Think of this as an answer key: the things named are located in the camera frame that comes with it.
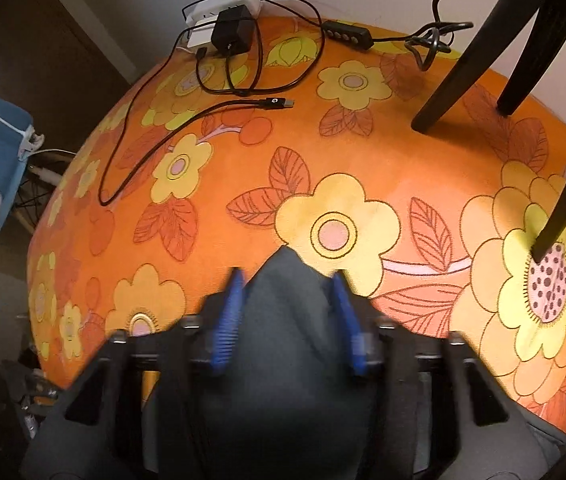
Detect white power strip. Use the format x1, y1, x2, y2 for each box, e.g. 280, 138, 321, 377
183, 0, 263, 49

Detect small black tripod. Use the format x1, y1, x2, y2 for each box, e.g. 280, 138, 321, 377
411, 0, 566, 264

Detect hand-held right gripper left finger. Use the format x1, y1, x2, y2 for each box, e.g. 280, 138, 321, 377
20, 266, 249, 480

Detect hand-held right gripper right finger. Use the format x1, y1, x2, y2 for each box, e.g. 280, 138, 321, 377
330, 270, 557, 480

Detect black pants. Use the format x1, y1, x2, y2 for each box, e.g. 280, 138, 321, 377
148, 247, 566, 480

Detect black charging cable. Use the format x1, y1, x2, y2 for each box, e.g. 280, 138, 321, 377
98, 7, 295, 206

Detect black charger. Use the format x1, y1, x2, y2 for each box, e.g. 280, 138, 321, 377
211, 5, 255, 57

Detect orange floral blanket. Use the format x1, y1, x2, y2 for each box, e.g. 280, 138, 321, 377
26, 12, 566, 441

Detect black cable with inline remote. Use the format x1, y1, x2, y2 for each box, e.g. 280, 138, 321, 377
258, 0, 474, 72

